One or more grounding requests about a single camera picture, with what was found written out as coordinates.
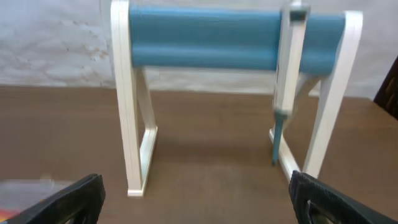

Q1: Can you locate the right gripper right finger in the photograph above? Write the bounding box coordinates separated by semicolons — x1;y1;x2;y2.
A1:
288;170;398;224

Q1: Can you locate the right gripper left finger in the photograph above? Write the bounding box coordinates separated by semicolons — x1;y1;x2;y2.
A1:
6;173;106;224

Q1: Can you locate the red and yellow tip box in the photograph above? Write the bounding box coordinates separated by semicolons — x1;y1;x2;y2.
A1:
0;179;72;222

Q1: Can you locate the white and blue stand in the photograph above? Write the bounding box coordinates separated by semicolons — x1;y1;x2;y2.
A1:
110;0;364;198

